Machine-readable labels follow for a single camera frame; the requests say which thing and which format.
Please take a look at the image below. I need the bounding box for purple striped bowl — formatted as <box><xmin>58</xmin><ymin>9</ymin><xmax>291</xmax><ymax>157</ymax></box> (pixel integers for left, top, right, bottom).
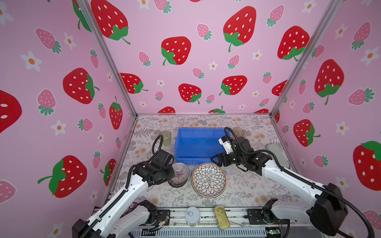
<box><xmin>168</xmin><ymin>163</ymin><xmax>190</xmax><ymax>187</ymax></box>

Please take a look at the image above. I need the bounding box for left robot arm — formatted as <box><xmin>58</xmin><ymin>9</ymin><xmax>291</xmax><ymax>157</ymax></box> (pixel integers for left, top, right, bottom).
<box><xmin>72</xmin><ymin>148</ymin><xmax>175</xmax><ymax>238</ymax></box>

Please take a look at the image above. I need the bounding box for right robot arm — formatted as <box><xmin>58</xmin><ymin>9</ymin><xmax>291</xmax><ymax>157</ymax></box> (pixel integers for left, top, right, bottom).
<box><xmin>211</xmin><ymin>127</ymin><xmax>375</xmax><ymax>238</ymax></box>

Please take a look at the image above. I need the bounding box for blue plastic bin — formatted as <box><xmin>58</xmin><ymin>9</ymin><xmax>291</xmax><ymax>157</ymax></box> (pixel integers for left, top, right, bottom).
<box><xmin>175</xmin><ymin>129</ymin><xmax>226</xmax><ymax>165</ymax></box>

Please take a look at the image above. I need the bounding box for amber glass cup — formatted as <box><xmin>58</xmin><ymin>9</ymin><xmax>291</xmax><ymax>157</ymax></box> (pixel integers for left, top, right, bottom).
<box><xmin>233</xmin><ymin>127</ymin><xmax>244</xmax><ymax>138</ymax></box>

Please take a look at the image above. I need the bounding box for green glass cup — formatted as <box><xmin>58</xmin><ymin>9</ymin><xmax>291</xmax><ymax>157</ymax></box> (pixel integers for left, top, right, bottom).
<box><xmin>160</xmin><ymin>131</ymin><xmax>172</xmax><ymax>146</ymax></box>

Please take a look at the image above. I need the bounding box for grey oblong case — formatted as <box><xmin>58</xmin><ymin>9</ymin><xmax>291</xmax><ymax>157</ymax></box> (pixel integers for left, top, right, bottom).
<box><xmin>266</xmin><ymin>144</ymin><xmax>290</xmax><ymax>169</ymax></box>

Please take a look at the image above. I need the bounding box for large floral patterned plate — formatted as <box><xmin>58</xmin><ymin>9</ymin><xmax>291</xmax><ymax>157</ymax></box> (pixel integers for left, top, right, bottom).
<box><xmin>191</xmin><ymin>163</ymin><xmax>227</xmax><ymax>198</ymax></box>

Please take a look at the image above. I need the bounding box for white round can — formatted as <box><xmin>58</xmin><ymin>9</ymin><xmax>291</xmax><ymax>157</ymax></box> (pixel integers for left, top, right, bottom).
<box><xmin>185</xmin><ymin>207</ymin><xmax>200</xmax><ymax>227</ymax></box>

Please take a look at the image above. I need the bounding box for yellow oval tin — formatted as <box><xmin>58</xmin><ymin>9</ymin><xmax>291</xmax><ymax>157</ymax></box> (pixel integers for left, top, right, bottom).
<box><xmin>214</xmin><ymin>206</ymin><xmax>231</xmax><ymax>230</ymax></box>

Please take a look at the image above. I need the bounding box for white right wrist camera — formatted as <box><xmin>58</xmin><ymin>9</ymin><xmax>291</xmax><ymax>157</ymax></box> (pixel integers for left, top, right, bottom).
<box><xmin>218</xmin><ymin>138</ymin><xmax>233</xmax><ymax>154</ymax></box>

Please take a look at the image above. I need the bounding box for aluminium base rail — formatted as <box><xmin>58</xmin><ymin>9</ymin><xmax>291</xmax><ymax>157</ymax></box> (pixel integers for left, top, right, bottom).
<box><xmin>89</xmin><ymin>206</ymin><xmax>331</xmax><ymax>238</ymax></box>

